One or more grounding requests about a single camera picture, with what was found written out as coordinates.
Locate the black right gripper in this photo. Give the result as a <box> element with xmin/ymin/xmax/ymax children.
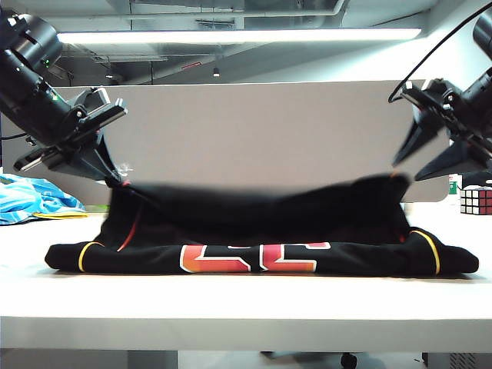
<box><xmin>391</xmin><ymin>78</ymin><xmax>492</xmax><ymax>181</ymax></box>

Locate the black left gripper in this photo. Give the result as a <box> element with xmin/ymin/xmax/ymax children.
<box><xmin>13</xmin><ymin>98</ymin><xmax>129</xmax><ymax>186</ymax></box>

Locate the black basketball jersey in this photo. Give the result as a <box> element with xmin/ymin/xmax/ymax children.
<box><xmin>45</xmin><ymin>172</ymin><xmax>480</xmax><ymax>277</ymax></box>

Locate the clear bottle with green label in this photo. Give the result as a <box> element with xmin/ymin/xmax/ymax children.
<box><xmin>447</xmin><ymin>175</ymin><xmax>462</xmax><ymax>204</ymax></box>

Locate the yellow cloth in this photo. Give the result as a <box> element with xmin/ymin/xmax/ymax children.
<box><xmin>32</xmin><ymin>212</ymin><xmax>89</xmax><ymax>220</ymax></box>

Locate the rubik's cube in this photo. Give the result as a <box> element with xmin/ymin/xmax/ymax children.
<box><xmin>459</xmin><ymin>186</ymin><xmax>492</xmax><ymax>216</ymax></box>

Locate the blue patterned garment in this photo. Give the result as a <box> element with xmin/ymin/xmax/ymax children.
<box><xmin>0</xmin><ymin>174</ymin><xmax>88</xmax><ymax>227</ymax></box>

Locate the grey-brown desk divider panel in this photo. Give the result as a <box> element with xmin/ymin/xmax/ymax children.
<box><xmin>2</xmin><ymin>79</ymin><xmax>450</xmax><ymax>207</ymax></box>

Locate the long ceiling light strip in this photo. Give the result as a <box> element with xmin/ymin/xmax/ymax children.
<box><xmin>56</xmin><ymin>28</ymin><xmax>423</xmax><ymax>45</ymax></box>

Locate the grey cabinet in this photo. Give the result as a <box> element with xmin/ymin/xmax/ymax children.
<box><xmin>421</xmin><ymin>351</ymin><xmax>492</xmax><ymax>369</ymax></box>

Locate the black chair base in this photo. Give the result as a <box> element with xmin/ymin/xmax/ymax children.
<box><xmin>259</xmin><ymin>351</ymin><xmax>358</xmax><ymax>369</ymax></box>

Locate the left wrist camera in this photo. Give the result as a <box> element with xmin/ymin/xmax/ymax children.
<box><xmin>72</xmin><ymin>87</ymin><xmax>112</xmax><ymax>117</ymax></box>

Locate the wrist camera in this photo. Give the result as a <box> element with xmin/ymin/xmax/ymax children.
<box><xmin>72</xmin><ymin>87</ymin><xmax>112</xmax><ymax>117</ymax></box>
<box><xmin>424</xmin><ymin>78</ymin><xmax>460</xmax><ymax>113</ymax></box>

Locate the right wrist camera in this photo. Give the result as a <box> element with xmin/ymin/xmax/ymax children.
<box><xmin>424</xmin><ymin>78</ymin><xmax>460</xmax><ymax>113</ymax></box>

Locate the black cable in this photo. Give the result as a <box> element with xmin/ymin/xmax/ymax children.
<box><xmin>387</xmin><ymin>2</ymin><xmax>492</xmax><ymax>104</ymax></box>

